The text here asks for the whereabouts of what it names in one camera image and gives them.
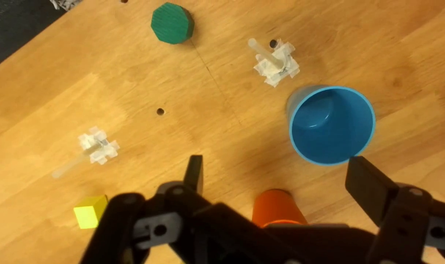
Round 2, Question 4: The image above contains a yellow wooden cube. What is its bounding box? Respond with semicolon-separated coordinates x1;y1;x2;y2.
74;195;109;230

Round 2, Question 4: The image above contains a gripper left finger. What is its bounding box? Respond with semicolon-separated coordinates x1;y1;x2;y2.
80;155;245;264

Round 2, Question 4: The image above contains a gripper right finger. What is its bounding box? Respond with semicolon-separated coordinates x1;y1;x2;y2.
345;156;445;264

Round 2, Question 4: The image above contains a crumpled white paper scrap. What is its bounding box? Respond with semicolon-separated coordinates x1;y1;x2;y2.
49;0;83;11

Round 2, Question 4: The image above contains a clear peg with white tape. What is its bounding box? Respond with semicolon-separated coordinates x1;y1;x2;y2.
52;126;120;179
248;38;300;88

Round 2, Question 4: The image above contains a green octagonal wooden block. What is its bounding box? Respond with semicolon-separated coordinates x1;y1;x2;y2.
151;3;195;45

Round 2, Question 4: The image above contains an orange plastic cup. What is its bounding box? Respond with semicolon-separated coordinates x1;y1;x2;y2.
252;189;308;228

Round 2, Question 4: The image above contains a blue plastic cup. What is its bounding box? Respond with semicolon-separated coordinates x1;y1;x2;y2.
287;85;376;166

